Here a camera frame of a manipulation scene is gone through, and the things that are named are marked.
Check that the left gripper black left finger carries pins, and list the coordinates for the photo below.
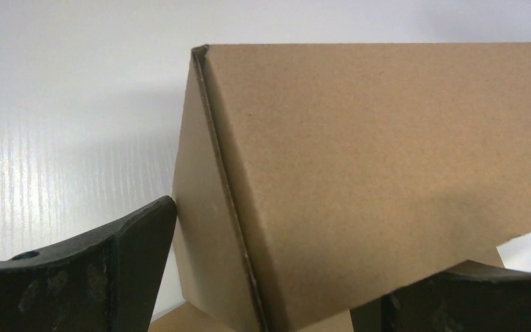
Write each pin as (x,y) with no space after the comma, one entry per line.
(105,279)

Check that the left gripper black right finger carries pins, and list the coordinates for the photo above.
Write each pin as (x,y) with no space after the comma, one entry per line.
(468,297)

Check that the brown cardboard box sheet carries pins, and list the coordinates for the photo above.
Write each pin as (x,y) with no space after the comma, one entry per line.
(313,178)

